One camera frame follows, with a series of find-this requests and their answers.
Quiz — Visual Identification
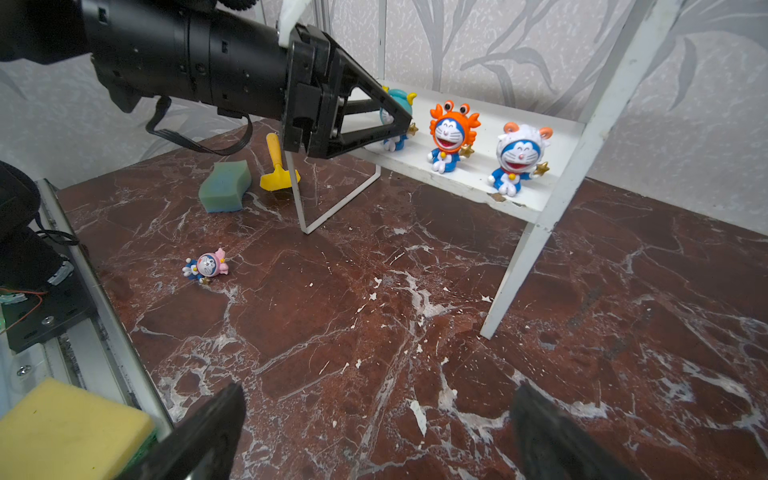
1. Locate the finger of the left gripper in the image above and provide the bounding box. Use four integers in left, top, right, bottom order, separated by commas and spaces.
323, 124, 402, 159
335, 47, 412, 129

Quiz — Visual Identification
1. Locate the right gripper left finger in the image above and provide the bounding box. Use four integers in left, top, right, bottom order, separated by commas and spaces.
119, 383, 246, 479

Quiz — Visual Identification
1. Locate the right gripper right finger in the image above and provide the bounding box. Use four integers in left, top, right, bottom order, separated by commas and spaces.
510, 383, 639, 480

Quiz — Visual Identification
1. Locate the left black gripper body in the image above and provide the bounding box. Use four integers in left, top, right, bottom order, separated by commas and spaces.
281, 24, 346, 159

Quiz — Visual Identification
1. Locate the teal Doraemon figure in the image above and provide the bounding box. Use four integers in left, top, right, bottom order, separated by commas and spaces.
379, 86, 420, 152

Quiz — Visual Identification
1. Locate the white sheep Doraemon figure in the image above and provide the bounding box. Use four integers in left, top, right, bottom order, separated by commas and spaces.
488, 122, 553, 197

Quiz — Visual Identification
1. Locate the pink hooded Doraemon figure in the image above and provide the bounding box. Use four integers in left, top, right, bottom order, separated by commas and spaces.
182, 248, 229, 284

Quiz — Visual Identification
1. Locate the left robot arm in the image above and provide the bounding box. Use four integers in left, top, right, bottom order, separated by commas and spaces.
1, 1, 412, 159

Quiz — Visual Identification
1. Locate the white two-tier shelf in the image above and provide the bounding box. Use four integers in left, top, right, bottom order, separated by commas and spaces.
292, 1, 683, 339

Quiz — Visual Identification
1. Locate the yellow toy shovel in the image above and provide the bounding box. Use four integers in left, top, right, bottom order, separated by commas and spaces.
260, 133, 301, 192

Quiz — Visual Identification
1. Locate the green sponge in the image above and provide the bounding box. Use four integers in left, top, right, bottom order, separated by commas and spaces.
198, 160, 252, 213

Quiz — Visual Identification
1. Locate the yellow sponge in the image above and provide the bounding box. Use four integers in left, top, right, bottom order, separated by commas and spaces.
1, 379, 157, 479

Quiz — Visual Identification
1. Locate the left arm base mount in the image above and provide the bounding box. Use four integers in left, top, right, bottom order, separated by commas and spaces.
1, 162, 96, 354

